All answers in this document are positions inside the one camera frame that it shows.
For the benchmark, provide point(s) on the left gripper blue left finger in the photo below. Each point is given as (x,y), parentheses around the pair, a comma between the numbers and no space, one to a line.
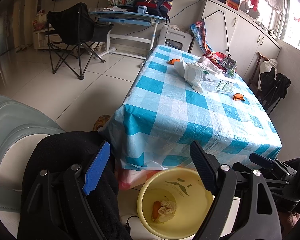
(96,169)

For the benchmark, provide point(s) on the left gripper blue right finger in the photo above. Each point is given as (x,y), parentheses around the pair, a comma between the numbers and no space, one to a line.
(208,168)

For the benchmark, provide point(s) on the paper wrapper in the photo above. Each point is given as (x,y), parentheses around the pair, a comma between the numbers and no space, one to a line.
(167,211)

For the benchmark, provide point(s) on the orange peel long piece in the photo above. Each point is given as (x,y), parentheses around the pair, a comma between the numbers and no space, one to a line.
(155,211)

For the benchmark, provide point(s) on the clear plastic bottle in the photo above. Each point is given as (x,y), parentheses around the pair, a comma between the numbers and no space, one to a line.
(219,84)

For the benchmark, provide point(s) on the white tissue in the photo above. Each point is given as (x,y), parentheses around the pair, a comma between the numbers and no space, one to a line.
(194,74)

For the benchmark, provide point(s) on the milk carton with cow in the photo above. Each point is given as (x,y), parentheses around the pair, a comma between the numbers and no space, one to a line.
(230,65)

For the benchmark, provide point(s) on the small orange peel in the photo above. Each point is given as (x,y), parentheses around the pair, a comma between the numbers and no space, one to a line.
(173,61)

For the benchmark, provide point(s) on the red snack bag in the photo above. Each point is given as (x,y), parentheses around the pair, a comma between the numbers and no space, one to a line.
(216,58)

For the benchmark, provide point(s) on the yellow plastic trash bucket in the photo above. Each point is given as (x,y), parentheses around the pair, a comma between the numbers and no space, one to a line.
(180,185)

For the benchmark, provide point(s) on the person's right hand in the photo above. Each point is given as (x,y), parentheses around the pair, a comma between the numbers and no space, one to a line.
(287,221)

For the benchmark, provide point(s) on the black trousers leg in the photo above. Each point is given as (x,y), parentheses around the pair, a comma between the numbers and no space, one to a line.
(53,204)

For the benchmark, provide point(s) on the blue white checkered tablecloth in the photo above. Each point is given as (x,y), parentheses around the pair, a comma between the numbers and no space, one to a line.
(161,115)

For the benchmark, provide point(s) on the wooden chair with black clothes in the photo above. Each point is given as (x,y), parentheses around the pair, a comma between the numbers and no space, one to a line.
(273,90)

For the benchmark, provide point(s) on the white bag on chair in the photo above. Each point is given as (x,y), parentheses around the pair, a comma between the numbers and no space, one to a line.
(265,67)

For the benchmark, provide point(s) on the white plastic stool box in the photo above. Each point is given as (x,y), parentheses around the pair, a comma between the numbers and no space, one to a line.
(174,38)

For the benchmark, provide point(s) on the colourful hanging bag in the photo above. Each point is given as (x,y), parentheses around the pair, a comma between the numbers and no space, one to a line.
(200,34)

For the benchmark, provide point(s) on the white low tv cabinet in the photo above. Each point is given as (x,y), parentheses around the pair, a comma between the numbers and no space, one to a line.
(40,38)

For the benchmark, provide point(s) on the black folding camping chair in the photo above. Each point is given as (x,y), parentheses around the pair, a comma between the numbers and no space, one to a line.
(74,37)

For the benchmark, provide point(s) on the blue white study desk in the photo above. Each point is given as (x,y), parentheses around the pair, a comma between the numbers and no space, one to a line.
(127,19)

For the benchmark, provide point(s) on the dark blue red backpack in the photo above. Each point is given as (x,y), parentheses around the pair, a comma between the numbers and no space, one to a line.
(159,8)

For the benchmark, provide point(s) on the small blue device on desk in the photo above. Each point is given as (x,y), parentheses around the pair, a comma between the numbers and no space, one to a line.
(142,9)

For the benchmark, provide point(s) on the white wall cabinet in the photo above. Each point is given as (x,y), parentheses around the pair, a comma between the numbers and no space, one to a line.
(228,30)

